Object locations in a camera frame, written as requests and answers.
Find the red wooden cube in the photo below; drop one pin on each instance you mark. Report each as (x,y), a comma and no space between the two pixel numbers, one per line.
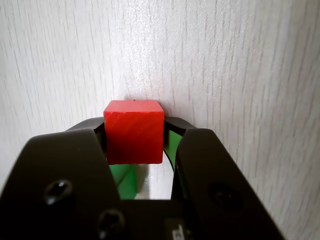
(135,135)

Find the green wooden cube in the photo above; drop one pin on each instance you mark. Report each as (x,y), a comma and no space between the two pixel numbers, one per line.
(123,180)

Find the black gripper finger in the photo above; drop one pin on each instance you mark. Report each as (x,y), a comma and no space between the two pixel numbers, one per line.
(62,175)
(207,175)

